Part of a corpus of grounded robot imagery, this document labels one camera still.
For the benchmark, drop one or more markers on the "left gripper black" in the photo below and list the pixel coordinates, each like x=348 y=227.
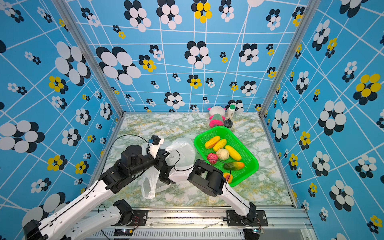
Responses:
x=162 y=154

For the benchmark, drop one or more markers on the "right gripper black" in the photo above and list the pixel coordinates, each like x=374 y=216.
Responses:
x=165 y=175

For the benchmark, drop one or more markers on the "white plastic bag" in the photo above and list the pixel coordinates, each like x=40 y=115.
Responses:
x=181 y=156

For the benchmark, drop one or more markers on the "red round fruit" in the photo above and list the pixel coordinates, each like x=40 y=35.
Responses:
x=212 y=158

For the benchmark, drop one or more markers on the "yellow corn-like fruit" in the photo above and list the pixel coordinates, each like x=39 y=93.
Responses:
x=219 y=145

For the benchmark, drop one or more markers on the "beige round fruit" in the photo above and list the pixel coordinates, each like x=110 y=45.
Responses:
x=223 y=154

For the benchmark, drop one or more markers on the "orange peach fruit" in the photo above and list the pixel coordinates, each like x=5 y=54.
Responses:
x=229 y=177

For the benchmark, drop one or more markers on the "long yellow fruit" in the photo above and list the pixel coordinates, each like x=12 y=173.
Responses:
x=233 y=153

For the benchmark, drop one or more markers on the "green fruit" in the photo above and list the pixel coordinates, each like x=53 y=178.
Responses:
x=234 y=166

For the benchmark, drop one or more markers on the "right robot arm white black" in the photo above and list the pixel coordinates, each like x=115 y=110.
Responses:
x=212 y=182

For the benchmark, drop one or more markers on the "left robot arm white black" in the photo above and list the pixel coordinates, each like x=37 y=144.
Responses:
x=57 y=225

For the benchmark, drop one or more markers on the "green plastic basket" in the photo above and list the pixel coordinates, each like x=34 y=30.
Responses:
x=250 y=161

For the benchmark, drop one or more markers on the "pink white plush toy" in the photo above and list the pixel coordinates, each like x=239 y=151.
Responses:
x=217 y=116

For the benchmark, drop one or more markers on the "jar with black lid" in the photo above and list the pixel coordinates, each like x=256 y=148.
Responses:
x=228 y=123

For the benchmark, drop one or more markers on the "white bottle green cap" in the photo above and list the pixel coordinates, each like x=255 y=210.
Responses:
x=231 y=111

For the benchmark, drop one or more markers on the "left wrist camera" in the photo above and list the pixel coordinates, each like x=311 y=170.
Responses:
x=156 y=140

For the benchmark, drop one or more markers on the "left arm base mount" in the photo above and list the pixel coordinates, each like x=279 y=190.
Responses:
x=133 y=219

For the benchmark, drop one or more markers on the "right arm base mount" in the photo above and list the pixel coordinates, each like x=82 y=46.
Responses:
x=256 y=219

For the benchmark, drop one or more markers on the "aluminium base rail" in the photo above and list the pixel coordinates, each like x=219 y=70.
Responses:
x=214 y=223

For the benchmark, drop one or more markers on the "left aluminium frame post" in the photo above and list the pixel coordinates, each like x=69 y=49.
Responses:
x=81 y=42

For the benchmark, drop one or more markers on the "aluminium frame post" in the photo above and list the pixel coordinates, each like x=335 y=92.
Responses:
x=81 y=42
x=289 y=54

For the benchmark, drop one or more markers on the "right aluminium frame post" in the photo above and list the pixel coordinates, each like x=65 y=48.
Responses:
x=289 y=54

